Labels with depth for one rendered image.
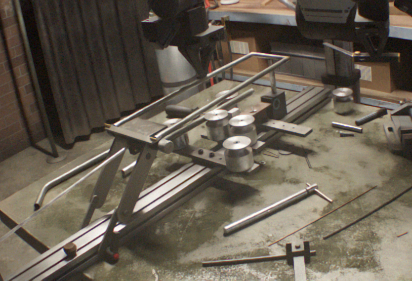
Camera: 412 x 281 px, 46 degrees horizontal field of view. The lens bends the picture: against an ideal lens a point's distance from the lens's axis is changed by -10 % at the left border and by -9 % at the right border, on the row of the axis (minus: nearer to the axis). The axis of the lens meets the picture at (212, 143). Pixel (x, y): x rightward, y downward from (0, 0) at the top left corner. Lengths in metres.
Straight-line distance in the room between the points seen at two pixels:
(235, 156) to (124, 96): 2.87
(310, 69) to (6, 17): 2.10
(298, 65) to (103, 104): 1.56
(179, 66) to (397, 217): 2.19
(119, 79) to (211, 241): 2.94
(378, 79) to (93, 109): 1.99
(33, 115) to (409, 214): 3.24
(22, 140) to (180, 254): 3.04
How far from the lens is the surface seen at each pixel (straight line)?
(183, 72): 2.91
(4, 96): 3.68
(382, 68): 2.41
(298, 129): 1.06
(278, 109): 1.14
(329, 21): 1.52
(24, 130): 3.79
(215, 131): 1.05
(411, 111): 1.17
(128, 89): 3.73
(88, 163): 1.17
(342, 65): 1.60
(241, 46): 2.84
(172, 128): 0.85
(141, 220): 0.90
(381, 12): 0.99
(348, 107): 1.22
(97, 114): 3.60
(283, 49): 2.68
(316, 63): 2.59
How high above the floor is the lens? 1.38
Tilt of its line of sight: 26 degrees down
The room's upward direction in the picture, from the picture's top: 10 degrees counter-clockwise
